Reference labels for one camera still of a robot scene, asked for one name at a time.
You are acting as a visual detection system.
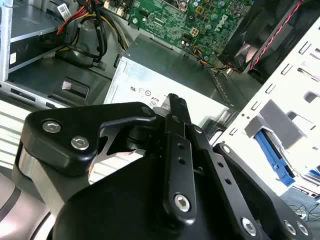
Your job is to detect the hard disk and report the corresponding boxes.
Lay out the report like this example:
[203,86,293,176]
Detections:
[254,128,301,187]

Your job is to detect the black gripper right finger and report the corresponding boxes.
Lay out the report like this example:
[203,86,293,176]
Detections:
[178,97,315,240]

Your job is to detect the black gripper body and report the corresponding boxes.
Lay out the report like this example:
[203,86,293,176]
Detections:
[51,121,251,240]

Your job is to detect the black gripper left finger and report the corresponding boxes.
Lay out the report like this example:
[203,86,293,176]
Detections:
[13,92,199,224]

